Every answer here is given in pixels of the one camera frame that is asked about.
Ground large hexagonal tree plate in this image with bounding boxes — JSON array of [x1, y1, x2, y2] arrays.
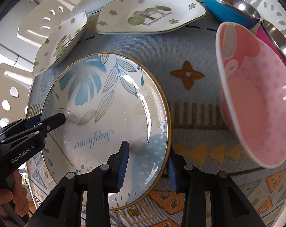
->
[[96, 0, 206, 34]]

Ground pink cartoon bowl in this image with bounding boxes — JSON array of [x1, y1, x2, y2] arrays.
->
[[215, 22, 286, 169]]

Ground small hexagonal tree plate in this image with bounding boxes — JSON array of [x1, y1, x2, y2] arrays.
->
[[32, 11, 89, 77]]

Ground white chair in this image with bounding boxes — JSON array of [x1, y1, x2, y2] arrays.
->
[[17, 0, 75, 48], [0, 63, 33, 129], [250, 0, 286, 35]]

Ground round blue leaf plate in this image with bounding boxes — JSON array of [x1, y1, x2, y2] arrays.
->
[[41, 52, 171, 211]]

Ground blue steel bowl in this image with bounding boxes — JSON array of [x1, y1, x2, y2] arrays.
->
[[204, 0, 261, 29]]

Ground person's left hand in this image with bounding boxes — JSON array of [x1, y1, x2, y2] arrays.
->
[[0, 169, 29, 218]]

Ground white chair far right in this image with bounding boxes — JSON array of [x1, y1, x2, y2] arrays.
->
[[250, 0, 286, 35]]

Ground patterned blue table mat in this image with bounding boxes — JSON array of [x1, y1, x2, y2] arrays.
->
[[28, 10, 286, 226]]

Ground white chair near left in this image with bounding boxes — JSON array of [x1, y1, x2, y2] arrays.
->
[[0, 63, 33, 129]]

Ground white chair far left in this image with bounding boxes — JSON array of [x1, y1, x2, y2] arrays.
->
[[17, 0, 75, 48]]

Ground pink steel bowl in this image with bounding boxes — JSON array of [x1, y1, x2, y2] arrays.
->
[[256, 19, 286, 67]]

